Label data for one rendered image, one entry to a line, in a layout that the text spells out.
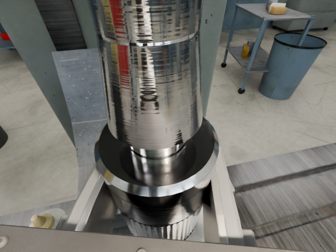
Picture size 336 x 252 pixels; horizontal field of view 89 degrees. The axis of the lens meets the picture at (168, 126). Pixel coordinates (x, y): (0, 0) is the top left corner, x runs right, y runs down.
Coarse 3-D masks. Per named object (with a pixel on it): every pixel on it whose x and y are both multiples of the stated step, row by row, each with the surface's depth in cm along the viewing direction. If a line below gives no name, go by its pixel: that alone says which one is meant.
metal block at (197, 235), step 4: (200, 212) 14; (200, 216) 14; (200, 220) 14; (196, 224) 13; (200, 224) 13; (196, 228) 13; (200, 228) 13; (192, 232) 13; (196, 232) 13; (200, 232) 13; (192, 236) 13; (196, 236) 13; (200, 236) 13; (192, 240) 13; (196, 240) 13; (200, 240) 13
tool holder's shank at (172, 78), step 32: (96, 0) 3; (128, 0) 3; (160, 0) 3; (192, 0) 3; (96, 32) 4; (128, 32) 3; (160, 32) 3; (192, 32) 3; (128, 64) 3; (160, 64) 3; (192, 64) 4; (128, 96) 4; (160, 96) 4; (192, 96) 4; (128, 128) 4; (160, 128) 4; (192, 128) 5
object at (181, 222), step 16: (112, 192) 6; (128, 208) 6; (144, 208) 6; (160, 208) 6; (176, 208) 6; (192, 208) 7; (128, 224) 8; (144, 224) 7; (160, 224) 7; (176, 224) 7; (192, 224) 9
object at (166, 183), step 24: (96, 144) 6; (120, 144) 6; (192, 144) 6; (216, 144) 6; (120, 168) 5; (144, 168) 5; (168, 168) 5; (192, 168) 5; (120, 192) 5; (144, 192) 5; (168, 192) 5; (192, 192) 6
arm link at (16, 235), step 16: (0, 224) 5; (0, 240) 5; (16, 240) 5; (32, 240) 5; (48, 240) 5; (64, 240) 5; (80, 240) 5; (96, 240) 5; (112, 240) 5; (128, 240) 5; (144, 240) 5; (160, 240) 5; (176, 240) 5
